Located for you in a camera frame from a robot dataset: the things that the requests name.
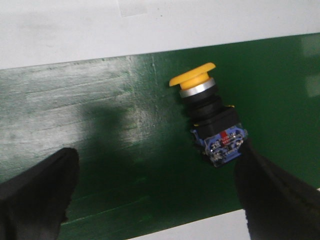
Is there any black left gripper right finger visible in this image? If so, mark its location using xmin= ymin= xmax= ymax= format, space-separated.
xmin=234 ymin=140 xmax=320 ymax=240

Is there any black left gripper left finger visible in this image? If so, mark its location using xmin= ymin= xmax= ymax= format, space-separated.
xmin=0 ymin=147 xmax=80 ymax=240

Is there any yellow mushroom push button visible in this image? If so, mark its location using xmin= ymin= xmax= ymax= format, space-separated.
xmin=169 ymin=62 xmax=248 ymax=168

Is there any green conveyor belt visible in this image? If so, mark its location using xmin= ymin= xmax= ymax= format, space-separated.
xmin=0 ymin=33 xmax=320 ymax=240

